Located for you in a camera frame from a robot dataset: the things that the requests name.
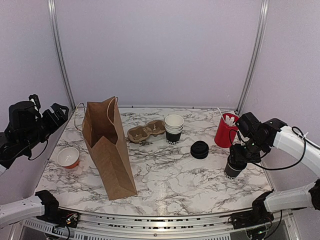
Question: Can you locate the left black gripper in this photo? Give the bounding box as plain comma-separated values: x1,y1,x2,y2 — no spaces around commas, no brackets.
22,102,70,152

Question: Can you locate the stack of paper cups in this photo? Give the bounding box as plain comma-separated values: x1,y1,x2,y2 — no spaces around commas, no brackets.
164,114,185,145

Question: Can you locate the left aluminium frame post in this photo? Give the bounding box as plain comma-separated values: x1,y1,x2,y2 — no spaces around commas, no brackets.
47,0,76,111

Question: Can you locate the white straw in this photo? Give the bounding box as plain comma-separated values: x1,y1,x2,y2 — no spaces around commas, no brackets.
217,107,226,122

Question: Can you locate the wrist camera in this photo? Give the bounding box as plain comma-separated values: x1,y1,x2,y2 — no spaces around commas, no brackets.
28,94,41,111
235,112,260,138

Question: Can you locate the orange white bowl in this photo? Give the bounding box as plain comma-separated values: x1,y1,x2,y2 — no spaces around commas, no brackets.
56,147,80,169

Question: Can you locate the aluminium front rail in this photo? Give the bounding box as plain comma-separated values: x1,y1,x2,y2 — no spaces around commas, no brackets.
8,209,301,240

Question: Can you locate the brown paper bag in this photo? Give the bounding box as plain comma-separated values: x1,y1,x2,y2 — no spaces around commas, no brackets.
80,96,137,200

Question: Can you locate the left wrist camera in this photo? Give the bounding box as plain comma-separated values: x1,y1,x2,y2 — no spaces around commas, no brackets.
28,94,41,111

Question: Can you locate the aluminium frame post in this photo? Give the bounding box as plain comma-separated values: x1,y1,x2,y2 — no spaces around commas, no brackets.
235,0,270,114
47,0,76,111

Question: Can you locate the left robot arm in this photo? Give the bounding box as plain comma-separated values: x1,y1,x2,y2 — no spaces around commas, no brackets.
0,124,66,206

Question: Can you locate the stack of black lids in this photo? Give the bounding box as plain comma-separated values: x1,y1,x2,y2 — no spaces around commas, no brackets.
190,140,209,159

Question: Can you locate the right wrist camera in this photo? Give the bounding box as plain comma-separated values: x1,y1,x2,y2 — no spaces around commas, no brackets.
235,112,260,138

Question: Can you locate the black takeout coffee cup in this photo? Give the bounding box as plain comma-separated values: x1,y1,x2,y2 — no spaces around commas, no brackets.
224,161,247,180

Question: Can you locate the right aluminium frame post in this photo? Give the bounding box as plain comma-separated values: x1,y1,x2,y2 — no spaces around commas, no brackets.
235,0,270,114

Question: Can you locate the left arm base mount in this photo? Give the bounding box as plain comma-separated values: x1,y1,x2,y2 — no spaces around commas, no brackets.
35,190,80,228

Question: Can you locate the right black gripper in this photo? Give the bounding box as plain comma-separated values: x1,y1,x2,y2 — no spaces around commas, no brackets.
230,136,267,163

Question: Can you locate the cardboard cup carrier tray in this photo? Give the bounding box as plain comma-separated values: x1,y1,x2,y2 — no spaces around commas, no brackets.
127,120,166,144

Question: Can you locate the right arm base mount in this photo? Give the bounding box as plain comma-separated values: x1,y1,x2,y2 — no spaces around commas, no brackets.
227,191,274,230

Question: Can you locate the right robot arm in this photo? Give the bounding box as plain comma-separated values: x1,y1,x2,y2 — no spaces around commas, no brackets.
224,112,320,224

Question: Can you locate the red cylindrical holder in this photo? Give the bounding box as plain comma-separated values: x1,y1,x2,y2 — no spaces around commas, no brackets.
214,113,239,148

